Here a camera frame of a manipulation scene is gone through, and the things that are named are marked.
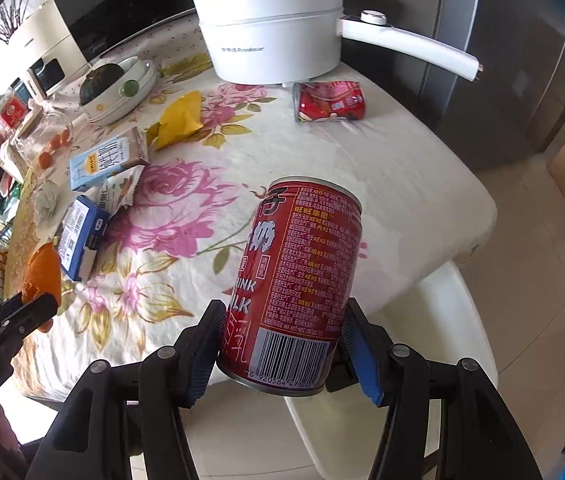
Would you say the stainless steel refrigerator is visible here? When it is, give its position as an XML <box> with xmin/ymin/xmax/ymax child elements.
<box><xmin>312</xmin><ymin>0</ymin><xmax>565</xmax><ymax>173</ymax></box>

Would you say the blue cardboard box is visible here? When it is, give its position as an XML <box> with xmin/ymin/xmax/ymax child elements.
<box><xmin>57</xmin><ymin>195</ymin><xmax>110</xmax><ymax>281</ymax></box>

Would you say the black and white microwave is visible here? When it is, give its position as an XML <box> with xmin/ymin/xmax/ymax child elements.
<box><xmin>0</xmin><ymin>0</ymin><xmax>213</xmax><ymax>68</ymax></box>

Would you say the white snack packet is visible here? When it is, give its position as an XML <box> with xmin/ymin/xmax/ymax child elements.
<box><xmin>75</xmin><ymin>165</ymin><xmax>143</xmax><ymax>211</ymax></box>

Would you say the plain cardboard box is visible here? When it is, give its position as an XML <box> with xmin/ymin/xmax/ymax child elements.
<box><xmin>525</xmin><ymin>77</ymin><xmax>565</xmax><ymax>158</ymax></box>

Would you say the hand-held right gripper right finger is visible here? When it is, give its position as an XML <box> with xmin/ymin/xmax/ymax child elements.
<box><xmin>326</xmin><ymin>299</ymin><xmax>545</xmax><ymax>480</ymax></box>

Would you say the light blue milk carton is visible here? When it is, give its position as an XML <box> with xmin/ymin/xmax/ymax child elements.
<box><xmin>69</xmin><ymin>126</ymin><xmax>150</xmax><ymax>192</ymax></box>

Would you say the red label box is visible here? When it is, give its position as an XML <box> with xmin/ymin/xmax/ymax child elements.
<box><xmin>0</xmin><ymin>97</ymin><xmax>28</xmax><ymax>128</ymax></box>

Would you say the white tissue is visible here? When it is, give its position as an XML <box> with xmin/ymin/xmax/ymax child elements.
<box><xmin>35</xmin><ymin>180</ymin><xmax>66</xmax><ymax>223</ymax></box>

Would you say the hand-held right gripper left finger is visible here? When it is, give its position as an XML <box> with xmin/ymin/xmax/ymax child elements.
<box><xmin>25</xmin><ymin>300</ymin><xmax>228</xmax><ymax>480</ymax></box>

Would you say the orange wrapper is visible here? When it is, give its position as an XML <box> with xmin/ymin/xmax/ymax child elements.
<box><xmin>22</xmin><ymin>241</ymin><xmax>63</xmax><ymax>333</ymax></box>

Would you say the dry branch plant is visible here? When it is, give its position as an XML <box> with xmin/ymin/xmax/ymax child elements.
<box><xmin>0</xmin><ymin>0</ymin><xmax>33</xmax><ymax>46</ymax></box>

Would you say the crushed red can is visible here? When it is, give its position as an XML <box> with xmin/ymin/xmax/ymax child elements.
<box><xmin>292</xmin><ymin>80</ymin><xmax>365</xmax><ymax>123</ymax></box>

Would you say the white waste bin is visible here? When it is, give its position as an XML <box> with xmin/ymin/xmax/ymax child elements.
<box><xmin>180</xmin><ymin>262</ymin><xmax>499</xmax><ymax>480</ymax></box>

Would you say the yellow snack wrapper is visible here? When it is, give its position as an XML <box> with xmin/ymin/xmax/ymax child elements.
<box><xmin>147</xmin><ymin>90</ymin><xmax>203</xmax><ymax>151</ymax></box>

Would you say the dark green pumpkin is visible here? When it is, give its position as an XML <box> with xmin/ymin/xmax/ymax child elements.
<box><xmin>80</xmin><ymin>62</ymin><xmax>126</xmax><ymax>106</ymax></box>

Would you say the red milk drink can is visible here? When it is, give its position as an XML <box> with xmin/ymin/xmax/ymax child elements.
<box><xmin>216</xmin><ymin>176</ymin><xmax>364</xmax><ymax>398</ymax></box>

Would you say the white serving dish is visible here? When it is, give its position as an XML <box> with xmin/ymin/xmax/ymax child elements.
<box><xmin>80</xmin><ymin>55</ymin><xmax>158</xmax><ymax>126</ymax></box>

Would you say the small white appliance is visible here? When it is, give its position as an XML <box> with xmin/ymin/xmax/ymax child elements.
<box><xmin>25</xmin><ymin>57</ymin><xmax>68</xmax><ymax>96</ymax></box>

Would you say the white electric pot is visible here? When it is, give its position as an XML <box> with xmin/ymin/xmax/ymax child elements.
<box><xmin>186</xmin><ymin>0</ymin><xmax>483</xmax><ymax>86</ymax></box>

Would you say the floral tablecloth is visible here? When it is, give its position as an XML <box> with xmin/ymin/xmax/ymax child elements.
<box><xmin>5</xmin><ymin>15</ymin><xmax>498</xmax><ymax>401</ymax></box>

